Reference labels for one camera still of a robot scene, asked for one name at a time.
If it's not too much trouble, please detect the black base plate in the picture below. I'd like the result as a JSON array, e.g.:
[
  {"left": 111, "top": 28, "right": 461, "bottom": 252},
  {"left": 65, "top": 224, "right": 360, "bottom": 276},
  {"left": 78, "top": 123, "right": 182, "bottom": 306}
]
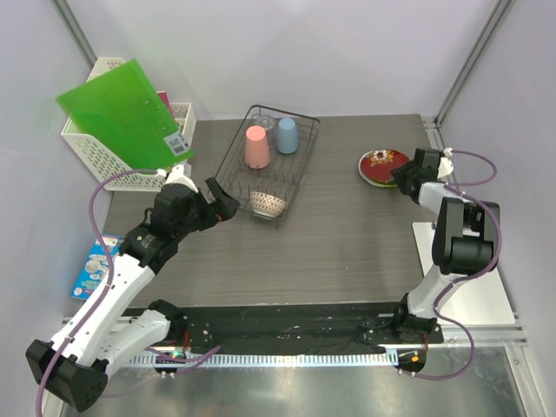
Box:
[{"left": 167, "top": 302, "right": 444, "bottom": 355}]

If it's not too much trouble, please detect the white file organizer basket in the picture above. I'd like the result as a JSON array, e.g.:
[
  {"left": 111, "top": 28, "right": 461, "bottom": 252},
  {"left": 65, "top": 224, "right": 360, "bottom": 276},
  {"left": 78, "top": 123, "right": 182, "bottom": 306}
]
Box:
[{"left": 62, "top": 57, "right": 196, "bottom": 192}]

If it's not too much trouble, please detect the lime green plate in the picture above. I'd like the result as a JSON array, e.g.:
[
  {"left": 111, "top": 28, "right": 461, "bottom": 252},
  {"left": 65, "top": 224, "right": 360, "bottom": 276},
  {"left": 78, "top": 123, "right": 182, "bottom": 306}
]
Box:
[{"left": 368, "top": 180, "right": 397, "bottom": 188}]

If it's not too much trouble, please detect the white scalloped plate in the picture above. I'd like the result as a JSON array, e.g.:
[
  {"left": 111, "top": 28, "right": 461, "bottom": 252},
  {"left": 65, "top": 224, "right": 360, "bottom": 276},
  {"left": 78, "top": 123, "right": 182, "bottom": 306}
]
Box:
[{"left": 358, "top": 166, "right": 376, "bottom": 186}]

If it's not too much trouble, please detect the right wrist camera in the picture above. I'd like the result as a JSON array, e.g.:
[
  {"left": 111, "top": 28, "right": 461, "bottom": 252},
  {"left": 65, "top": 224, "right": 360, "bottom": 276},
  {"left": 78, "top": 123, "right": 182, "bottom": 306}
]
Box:
[{"left": 437, "top": 148, "right": 454, "bottom": 179}]

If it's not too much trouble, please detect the pink plastic cup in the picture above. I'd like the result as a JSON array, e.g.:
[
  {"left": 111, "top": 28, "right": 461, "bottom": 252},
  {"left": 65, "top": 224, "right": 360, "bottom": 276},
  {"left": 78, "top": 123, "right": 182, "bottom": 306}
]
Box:
[{"left": 245, "top": 125, "right": 270, "bottom": 169}]

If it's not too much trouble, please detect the green plastic file folder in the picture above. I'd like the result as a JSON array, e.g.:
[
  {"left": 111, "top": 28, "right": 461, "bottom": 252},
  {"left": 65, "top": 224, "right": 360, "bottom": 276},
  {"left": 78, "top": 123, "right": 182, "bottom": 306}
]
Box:
[{"left": 56, "top": 59, "right": 193, "bottom": 169}]

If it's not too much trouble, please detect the blue booklet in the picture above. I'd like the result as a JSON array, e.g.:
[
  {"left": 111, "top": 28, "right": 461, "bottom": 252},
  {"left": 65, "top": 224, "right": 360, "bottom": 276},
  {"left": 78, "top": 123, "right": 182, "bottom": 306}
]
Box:
[{"left": 69, "top": 239, "right": 109, "bottom": 301}]

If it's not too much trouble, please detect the white cable duct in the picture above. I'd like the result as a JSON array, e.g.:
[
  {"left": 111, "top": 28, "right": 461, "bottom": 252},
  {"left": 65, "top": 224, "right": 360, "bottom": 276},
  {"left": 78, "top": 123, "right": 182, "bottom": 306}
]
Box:
[{"left": 129, "top": 352, "right": 400, "bottom": 368}]

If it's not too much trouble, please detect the clear glass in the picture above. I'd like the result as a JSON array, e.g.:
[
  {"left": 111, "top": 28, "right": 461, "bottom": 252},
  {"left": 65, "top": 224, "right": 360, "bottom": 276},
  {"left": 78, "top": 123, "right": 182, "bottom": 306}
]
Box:
[{"left": 252, "top": 114, "right": 277, "bottom": 139}]

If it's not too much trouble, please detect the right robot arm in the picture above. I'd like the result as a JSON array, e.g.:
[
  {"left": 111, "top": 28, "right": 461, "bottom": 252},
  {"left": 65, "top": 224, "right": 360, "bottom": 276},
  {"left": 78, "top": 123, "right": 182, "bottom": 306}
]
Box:
[{"left": 209, "top": 148, "right": 501, "bottom": 343}]

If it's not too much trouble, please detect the wire dish rack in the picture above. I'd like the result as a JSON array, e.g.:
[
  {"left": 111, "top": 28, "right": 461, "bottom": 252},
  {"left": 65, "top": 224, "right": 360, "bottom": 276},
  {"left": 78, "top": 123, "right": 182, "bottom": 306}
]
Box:
[{"left": 215, "top": 104, "right": 321, "bottom": 222}]

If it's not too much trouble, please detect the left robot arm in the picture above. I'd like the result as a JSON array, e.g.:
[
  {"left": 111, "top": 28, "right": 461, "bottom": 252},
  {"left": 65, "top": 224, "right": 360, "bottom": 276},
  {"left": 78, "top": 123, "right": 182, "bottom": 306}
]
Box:
[{"left": 25, "top": 178, "right": 241, "bottom": 412}]

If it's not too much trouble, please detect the white clipboard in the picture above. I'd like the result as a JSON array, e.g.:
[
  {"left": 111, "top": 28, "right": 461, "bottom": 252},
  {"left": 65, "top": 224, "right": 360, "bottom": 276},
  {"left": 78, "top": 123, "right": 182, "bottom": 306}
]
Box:
[{"left": 411, "top": 222, "right": 517, "bottom": 327}]

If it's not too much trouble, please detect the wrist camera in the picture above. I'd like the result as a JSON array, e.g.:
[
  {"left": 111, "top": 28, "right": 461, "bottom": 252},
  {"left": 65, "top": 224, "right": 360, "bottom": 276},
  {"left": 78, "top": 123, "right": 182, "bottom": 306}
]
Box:
[
  {"left": 437, "top": 148, "right": 454, "bottom": 179},
  {"left": 155, "top": 162, "right": 197, "bottom": 192}
]

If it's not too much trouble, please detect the blue plastic cup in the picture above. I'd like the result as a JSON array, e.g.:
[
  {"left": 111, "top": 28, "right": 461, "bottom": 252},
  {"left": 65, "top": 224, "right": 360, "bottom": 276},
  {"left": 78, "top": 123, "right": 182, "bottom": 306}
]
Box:
[{"left": 275, "top": 117, "right": 300, "bottom": 155}]

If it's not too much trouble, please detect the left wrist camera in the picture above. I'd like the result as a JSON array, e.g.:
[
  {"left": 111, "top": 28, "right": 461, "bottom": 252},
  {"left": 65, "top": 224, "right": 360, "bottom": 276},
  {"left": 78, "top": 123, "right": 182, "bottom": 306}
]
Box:
[{"left": 155, "top": 162, "right": 197, "bottom": 192}]

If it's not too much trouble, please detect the red floral plate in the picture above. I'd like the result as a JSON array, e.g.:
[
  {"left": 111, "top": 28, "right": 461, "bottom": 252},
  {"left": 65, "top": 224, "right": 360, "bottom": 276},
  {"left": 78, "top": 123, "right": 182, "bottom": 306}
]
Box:
[{"left": 358, "top": 149, "right": 409, "bottom": 182}]

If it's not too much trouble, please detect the patterned ceramic bowl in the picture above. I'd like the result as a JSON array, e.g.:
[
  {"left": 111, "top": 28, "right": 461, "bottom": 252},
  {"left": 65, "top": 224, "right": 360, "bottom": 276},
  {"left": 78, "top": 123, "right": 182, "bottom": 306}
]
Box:
[{"left": 249, "top": 191, "right": 287, "bottom": 218}]

